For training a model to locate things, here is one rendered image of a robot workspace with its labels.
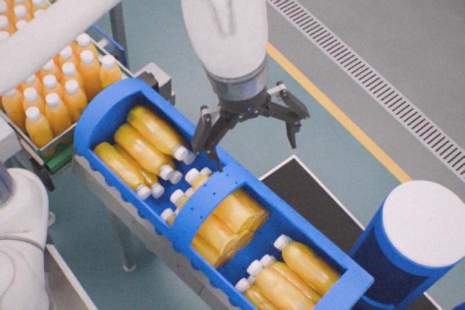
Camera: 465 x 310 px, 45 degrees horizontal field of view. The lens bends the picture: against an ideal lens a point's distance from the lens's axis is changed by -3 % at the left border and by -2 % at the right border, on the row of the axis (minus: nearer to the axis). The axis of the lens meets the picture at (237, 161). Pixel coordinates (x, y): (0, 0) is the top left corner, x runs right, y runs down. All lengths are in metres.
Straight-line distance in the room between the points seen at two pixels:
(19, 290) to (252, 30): 0.83
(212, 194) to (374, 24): 2.46
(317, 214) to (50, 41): 2.00
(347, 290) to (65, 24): 0.88
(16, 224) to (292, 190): 1.59
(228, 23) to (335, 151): 2.38
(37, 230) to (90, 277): 1.27
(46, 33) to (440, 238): 1.27
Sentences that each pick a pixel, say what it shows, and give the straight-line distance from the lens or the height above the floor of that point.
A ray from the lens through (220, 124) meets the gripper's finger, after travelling 0.92.
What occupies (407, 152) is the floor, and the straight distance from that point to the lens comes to 3.16.
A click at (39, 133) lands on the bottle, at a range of 1.80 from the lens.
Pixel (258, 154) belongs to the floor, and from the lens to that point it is 2.94.
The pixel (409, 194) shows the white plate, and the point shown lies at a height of 1.04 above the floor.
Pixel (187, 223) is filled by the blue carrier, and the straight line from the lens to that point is 1.44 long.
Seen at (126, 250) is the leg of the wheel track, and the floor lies 0.24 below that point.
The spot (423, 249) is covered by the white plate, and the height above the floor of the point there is 1.04.
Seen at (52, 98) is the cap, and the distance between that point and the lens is 1.78.
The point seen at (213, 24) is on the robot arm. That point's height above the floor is 2.00.
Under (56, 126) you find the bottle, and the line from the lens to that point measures 1.84.
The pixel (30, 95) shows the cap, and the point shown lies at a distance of 1.81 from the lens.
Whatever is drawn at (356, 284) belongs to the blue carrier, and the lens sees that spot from 1.39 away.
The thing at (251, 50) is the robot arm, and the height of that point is 1.95.
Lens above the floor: 2.49
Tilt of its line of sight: 59 degrees down
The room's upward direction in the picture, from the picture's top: 8 degrees clockwise
